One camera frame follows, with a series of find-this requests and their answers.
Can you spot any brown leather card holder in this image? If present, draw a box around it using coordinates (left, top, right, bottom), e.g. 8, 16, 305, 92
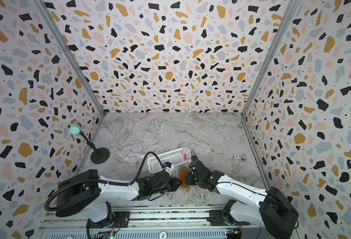
179, 167, 191, 189

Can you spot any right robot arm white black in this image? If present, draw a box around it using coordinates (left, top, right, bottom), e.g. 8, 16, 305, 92
186, 156, 299, 239

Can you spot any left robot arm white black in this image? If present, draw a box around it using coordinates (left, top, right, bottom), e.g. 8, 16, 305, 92
53, 169, 182, 223

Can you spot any red white credit card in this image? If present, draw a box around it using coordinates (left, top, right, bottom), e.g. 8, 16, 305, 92
182, 147, 192, 161

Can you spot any white plastic slotted basket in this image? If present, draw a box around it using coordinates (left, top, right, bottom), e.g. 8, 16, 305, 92
147, 148, 190, 174

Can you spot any black stand with green ball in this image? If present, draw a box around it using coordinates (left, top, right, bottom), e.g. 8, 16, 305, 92
69, 121, 110, 164

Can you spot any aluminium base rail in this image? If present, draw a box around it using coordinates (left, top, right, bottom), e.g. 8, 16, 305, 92
37, 204, 301, 239

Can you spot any aluminium corner post right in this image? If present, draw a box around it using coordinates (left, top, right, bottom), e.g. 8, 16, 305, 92
242, 0, 301, 118

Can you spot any aluminium corner post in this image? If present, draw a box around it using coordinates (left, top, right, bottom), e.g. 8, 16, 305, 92
242, 0, 301, 118
32, 0, 105, 118

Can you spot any aluminium corner post left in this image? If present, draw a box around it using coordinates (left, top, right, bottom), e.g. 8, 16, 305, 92
32, 0, 105, 118

